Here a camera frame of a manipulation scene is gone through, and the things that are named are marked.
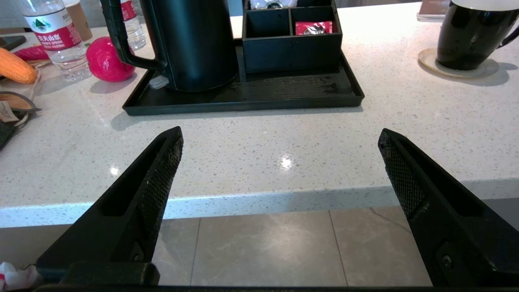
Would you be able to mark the black serving tray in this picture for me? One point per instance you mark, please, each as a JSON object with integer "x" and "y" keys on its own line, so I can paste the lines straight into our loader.
{"x": 251, "y": 95}

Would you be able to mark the round translucent coaster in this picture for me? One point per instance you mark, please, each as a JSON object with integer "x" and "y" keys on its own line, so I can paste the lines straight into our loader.
{"x": 458, "y": 73}

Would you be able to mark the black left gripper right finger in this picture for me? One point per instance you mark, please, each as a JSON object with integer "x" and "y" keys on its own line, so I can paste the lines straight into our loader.
{"x": 446, "y": 219}

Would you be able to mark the red round disc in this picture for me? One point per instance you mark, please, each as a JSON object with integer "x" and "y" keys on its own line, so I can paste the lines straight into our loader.
{"x": 107, "y": 61}

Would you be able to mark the clear water bottle red cap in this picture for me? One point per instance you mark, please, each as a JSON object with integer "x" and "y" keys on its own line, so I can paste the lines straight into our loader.
{"x": 134, "y": 28}
{"x": 56, "y": 40}

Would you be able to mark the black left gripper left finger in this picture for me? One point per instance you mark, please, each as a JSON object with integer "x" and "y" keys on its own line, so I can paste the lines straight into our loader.
{"x": 134, "y": 211}

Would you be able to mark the orange fruit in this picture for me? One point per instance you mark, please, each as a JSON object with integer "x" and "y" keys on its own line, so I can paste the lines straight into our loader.
{"x": 16, "y": 67}

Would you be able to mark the beige paper cup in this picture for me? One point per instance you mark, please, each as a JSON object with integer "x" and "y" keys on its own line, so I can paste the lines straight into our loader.
{"x": 81, "y": 20}

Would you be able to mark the black mug white inside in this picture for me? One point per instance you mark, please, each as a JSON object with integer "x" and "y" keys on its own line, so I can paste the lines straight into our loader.
{"x": 470, "y": 36}

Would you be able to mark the dark smartphone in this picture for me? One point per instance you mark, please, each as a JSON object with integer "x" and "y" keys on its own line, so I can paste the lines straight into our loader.
{"x": 11, "y": 41}

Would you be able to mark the black electric kettle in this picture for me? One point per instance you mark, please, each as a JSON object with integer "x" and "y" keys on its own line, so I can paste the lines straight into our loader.
{"x": 194, "y": 44}

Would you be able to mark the black compartment organizer box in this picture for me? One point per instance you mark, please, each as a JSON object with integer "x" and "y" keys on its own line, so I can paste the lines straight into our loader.
{"x": 292, "y": 50}

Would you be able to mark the red sachet packet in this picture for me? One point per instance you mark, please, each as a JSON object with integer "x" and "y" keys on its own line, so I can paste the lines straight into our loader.
{"x": 314, "y": 27}

